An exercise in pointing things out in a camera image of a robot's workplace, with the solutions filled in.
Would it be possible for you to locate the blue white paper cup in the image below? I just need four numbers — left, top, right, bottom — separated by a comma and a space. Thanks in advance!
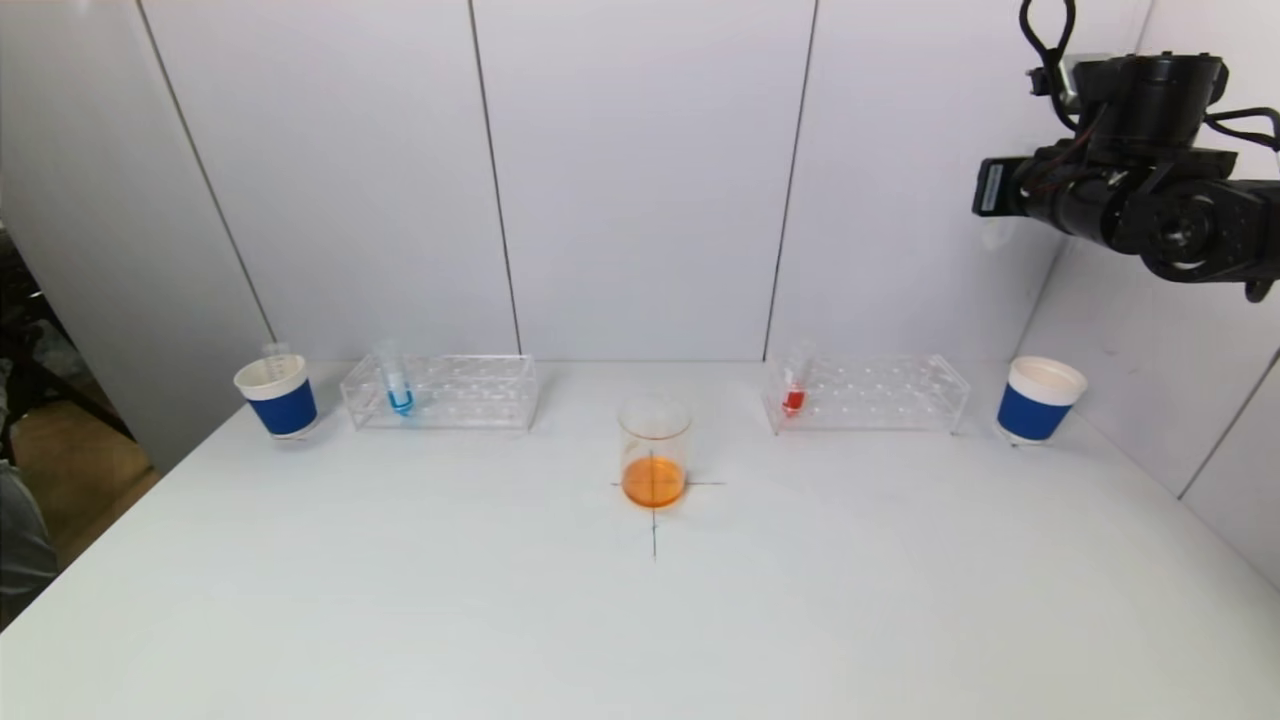
233, 355, 321, 441
996, 356, 1090, 446

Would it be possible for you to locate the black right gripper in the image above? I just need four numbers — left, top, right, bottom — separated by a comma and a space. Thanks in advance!
971, 156, 1106, 242

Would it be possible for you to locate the black metal stand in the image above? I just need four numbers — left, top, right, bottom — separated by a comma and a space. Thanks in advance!
0, 225, 137, 446

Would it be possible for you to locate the test tube with red liquid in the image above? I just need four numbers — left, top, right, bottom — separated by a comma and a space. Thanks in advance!
780, 340, 816, 417

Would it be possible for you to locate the test tube with blue liquid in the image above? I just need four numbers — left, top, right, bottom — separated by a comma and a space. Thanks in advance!
378, 340, 417, 419

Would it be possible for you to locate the person in grey clothing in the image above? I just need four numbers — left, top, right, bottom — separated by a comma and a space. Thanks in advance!
0, 462, 58, 603

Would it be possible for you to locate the clear acrylic test tube rack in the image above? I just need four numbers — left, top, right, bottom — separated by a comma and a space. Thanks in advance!
342, 354, 541, 433
762, 352, 971, 436

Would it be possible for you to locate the clear glass beaker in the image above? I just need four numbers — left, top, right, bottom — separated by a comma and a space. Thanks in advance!
617, 398, 693, 511

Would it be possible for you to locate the black looped cable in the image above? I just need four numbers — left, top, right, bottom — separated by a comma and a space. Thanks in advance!
1019, 0, 1080, 133

